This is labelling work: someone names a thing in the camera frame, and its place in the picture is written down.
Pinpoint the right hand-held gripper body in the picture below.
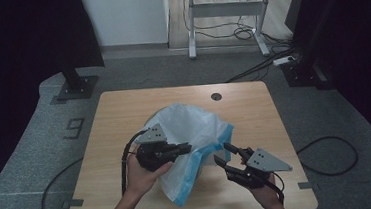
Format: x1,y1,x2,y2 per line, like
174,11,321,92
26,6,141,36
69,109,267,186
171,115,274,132
227,144,295,192

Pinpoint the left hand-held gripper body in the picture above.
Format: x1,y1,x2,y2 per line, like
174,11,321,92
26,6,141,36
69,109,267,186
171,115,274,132
133,121,181,173

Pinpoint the white plastic bag blue edge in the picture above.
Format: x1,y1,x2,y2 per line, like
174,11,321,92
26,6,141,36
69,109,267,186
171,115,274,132
141,98,241,209

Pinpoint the person's left hand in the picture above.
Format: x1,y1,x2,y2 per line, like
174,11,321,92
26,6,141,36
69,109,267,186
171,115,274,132
122,150,177,199

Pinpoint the person's right hand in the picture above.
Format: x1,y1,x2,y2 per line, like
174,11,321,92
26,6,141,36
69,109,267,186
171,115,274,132
244,172,288,209

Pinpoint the black metal stand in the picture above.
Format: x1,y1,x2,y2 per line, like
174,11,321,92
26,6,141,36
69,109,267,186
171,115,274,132
275,0,357,95
53,57,102,103

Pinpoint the white power strip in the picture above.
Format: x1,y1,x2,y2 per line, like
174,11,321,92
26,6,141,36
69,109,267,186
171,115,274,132
272,55,297,67

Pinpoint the white-legged desk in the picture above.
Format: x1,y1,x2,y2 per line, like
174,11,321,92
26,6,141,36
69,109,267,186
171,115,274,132
177,0,314,64

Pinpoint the black curtain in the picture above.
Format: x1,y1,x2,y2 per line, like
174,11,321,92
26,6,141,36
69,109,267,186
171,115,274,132
284,0,371,170
0,0,115,200

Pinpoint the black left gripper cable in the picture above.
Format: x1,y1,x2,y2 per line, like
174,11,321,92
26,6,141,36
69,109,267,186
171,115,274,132
35,128,156,209

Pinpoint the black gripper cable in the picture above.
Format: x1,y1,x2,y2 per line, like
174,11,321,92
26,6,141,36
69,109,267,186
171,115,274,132
35,128,156,209
263,133,362,207

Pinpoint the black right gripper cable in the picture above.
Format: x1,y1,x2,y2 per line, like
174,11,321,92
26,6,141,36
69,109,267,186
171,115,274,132
263,133,362,207

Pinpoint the bundle of black floor cables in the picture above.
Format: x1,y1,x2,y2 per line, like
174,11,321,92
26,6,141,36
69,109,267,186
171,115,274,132
181,0,301,87

